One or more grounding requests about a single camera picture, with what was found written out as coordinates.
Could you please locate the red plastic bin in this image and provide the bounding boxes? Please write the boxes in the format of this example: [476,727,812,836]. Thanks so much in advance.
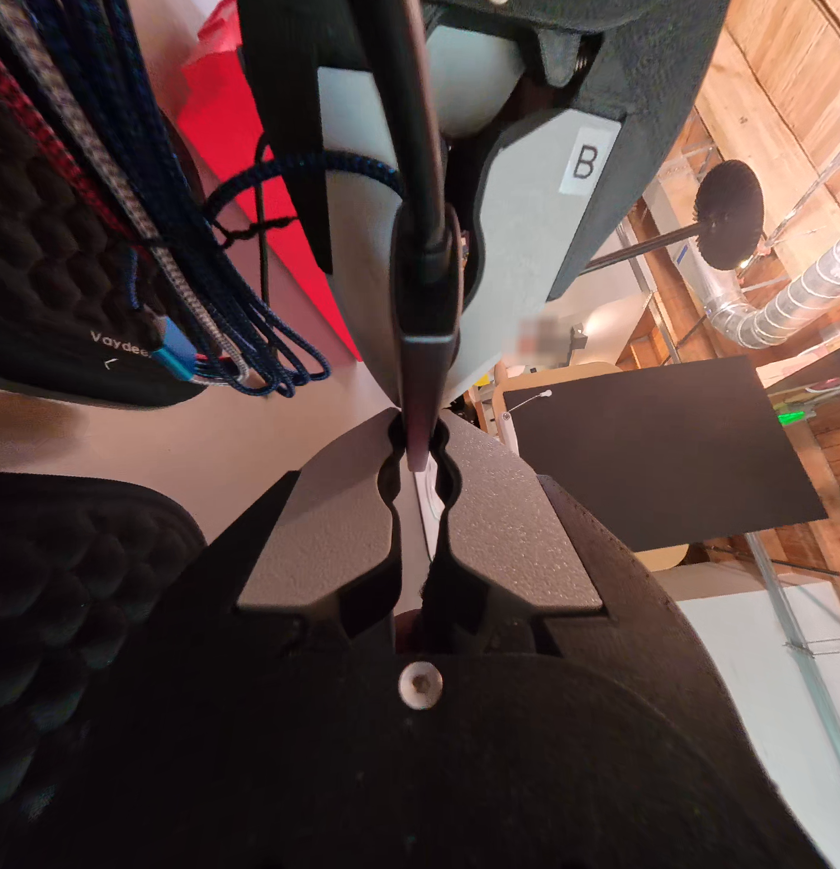
[176,0,364,362]

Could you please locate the black board wooden edge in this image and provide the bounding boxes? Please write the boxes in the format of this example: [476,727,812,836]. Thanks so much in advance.
[500,355,829,554]

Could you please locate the silver ventilation duct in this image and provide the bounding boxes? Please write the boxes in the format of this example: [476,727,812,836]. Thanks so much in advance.
[703,229,840,352]

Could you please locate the black pole with disc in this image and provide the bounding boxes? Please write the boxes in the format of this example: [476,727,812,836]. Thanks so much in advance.
[581,159,767,274]

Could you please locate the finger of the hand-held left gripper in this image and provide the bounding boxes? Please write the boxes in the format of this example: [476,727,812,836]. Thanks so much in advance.
[317,67,408,410]
[437,107,624,410]

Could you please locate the red black braided cable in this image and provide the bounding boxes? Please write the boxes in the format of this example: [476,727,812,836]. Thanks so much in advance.
[0,44,144,253]

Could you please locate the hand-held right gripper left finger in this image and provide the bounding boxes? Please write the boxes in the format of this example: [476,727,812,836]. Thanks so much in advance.
[235,406,403,639]

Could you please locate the black white braided cable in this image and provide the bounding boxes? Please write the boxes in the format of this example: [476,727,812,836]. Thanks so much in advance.
[0,0,252,389]

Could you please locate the blue braided cable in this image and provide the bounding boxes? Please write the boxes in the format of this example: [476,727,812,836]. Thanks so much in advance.
[23,0,402,401]

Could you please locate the black honeycomb cushion pad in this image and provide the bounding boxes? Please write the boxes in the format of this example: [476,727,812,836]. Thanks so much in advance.
[0,88,212,410]
[0,470,209,816]

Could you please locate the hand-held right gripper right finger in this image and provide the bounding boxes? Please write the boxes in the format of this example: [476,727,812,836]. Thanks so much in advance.
[423,407,605,639]

